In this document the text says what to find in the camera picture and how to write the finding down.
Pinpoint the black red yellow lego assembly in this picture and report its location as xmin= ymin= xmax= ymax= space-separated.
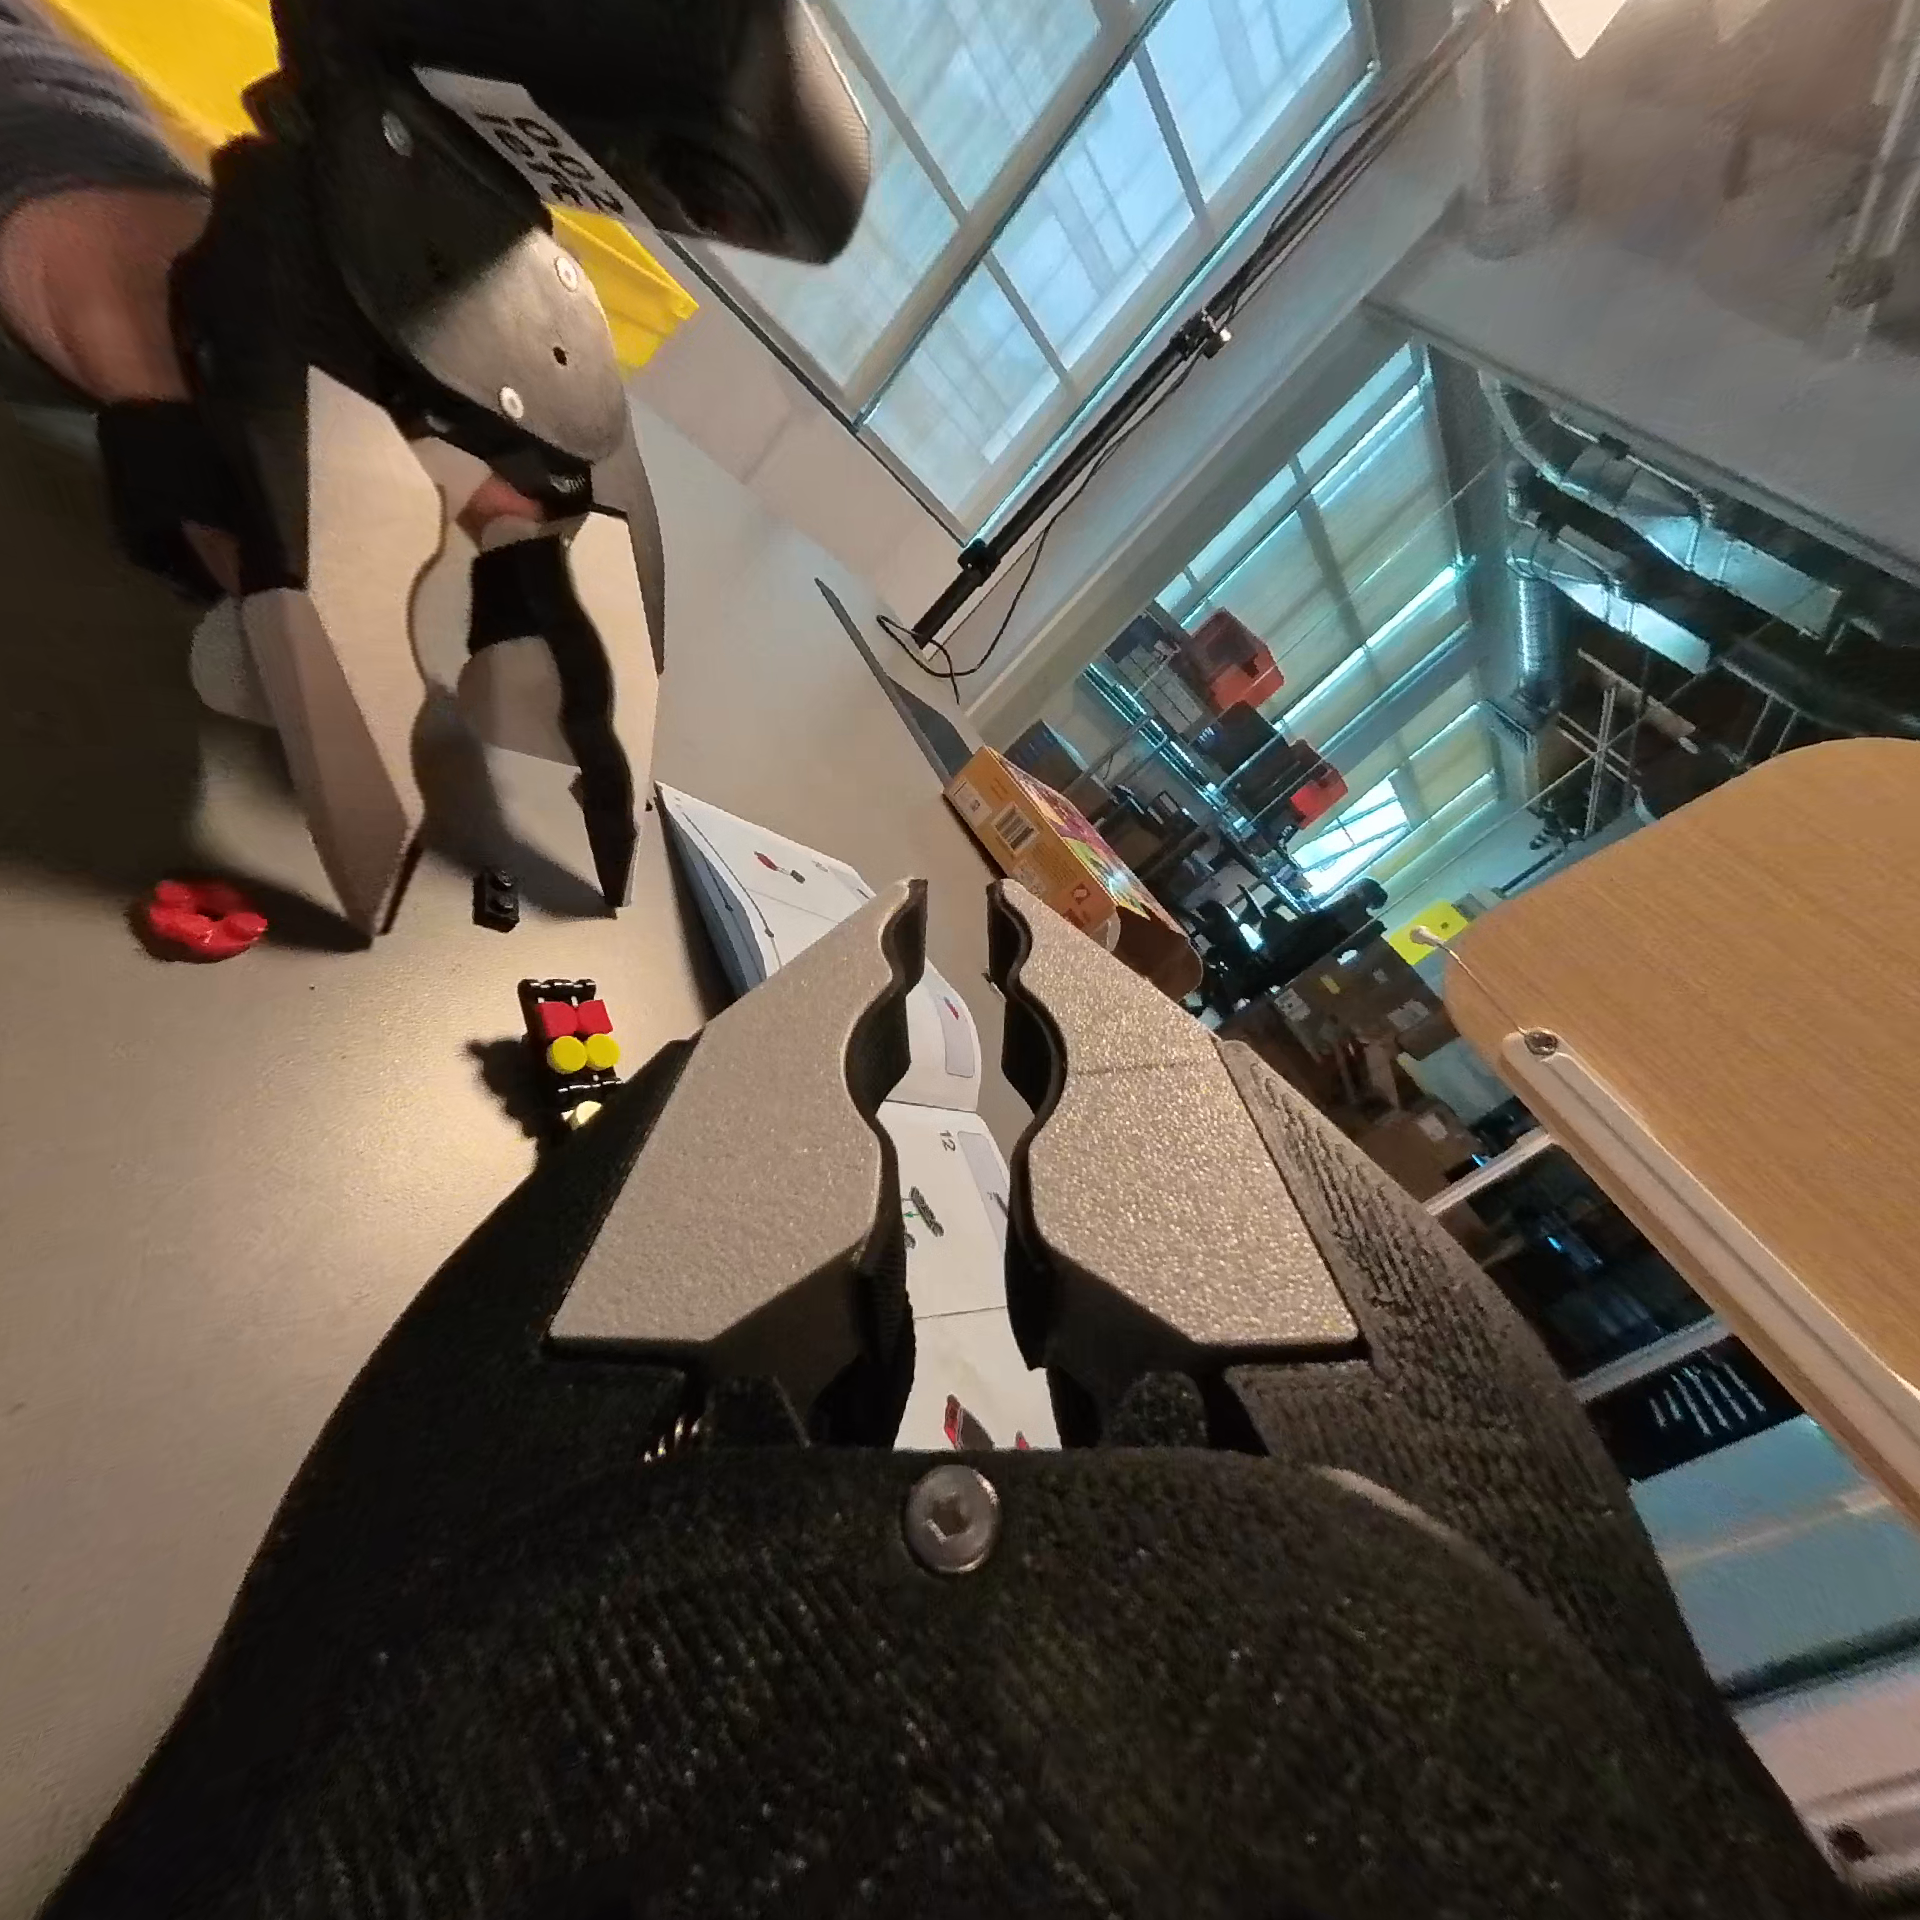
xmin=515 ymin=974 xmax=625 ymax=1138

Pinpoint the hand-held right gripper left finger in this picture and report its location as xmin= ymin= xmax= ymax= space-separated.
xmin=546 ymin=881 xmax=932 ymax=1403

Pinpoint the red lobed lego piece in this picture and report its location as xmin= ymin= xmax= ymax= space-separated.
xmin=143 ymin=878 xmax=273 ymax=964

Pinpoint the black office chair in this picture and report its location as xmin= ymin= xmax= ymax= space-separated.
xmin=1199 ymin=878 xmax=1387 ymax=1023

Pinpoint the silver ventilation duct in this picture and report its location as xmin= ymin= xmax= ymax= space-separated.
xmin=1500 ymin=564 xmax=1569 ymax=728

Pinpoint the yellow plastic bin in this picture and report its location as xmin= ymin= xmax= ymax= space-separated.
xmin=37 ymin=0 xmax=700 ymax=374

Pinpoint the black stand pole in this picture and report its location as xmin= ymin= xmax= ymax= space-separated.
xmin=905 ymin=0 xmax=1507 ymax=640

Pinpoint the large cardboard box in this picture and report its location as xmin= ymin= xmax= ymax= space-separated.
xmin=1266 ymin=960 xmax=1462 ymax=1098

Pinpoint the person's left hand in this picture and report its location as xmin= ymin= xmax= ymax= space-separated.
xmin=0 ymin=191 xmax=212 ymax=407

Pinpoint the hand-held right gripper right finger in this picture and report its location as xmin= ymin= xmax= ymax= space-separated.
xmin=985 ymin=881 xmax=1363 ymax=1374

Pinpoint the large grid window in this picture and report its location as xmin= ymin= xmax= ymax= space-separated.
xmin=675 ymin=0 xmax=1382 ymax=533

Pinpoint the metal shelf with red crates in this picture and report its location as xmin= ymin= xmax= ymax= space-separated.
xmin=1049 ymin=600 xmax=1352 ymax=917

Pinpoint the lego instruction booklet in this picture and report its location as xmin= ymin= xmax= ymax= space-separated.
xmin=657 ymin=780 xmax=1060 ymax=1456

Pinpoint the black cable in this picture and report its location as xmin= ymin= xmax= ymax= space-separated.
xmin=873 ymin=510 xmax=1060 ymax=703

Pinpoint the wooden book stand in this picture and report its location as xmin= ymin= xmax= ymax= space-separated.
xmin=1409 ymin=736 xmax=1920 ymax=1521

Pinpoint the person's left forearm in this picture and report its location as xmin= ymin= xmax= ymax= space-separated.
xmin=0 ymin=0 xmax=212 ymax=204

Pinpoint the colourful lego box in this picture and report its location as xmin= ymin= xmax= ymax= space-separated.
xmin=942 ymin=746 xmax=1205 ymax=1000

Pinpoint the dark flat stand base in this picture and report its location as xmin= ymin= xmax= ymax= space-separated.
xmin=817 ymin=578 xmax=987 ymax=787

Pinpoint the tall grid window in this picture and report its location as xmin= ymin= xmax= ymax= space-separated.
xmin=1153 ymin=347 xmax=1503 ymax=903

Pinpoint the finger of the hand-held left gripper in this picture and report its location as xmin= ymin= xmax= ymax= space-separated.
xmin=466 ymin=433 xmax=672 ymax=913
xmin=240 ymin=366 xmax=453 ymax=943

